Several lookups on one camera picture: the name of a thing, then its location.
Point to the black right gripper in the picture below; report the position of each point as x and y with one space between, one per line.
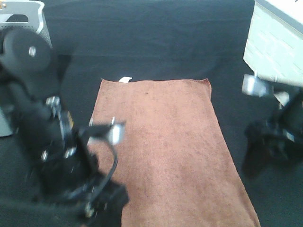
267 142

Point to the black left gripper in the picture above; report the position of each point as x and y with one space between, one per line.
73 181

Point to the brown towel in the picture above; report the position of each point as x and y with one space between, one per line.
174 160

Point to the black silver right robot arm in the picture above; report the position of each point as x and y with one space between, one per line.
291 117

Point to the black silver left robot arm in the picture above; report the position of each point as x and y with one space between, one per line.
42 126

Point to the white storage bin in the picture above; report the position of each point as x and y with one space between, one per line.
274 46

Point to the black table cloth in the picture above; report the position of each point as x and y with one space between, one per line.
158 40

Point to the grey perforated laundry basket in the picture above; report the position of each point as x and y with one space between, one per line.
28 21

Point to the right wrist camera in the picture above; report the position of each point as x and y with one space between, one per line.
252 85

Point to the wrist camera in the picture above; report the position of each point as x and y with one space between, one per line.
252 85
112 132

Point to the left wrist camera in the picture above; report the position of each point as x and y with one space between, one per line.
112 132

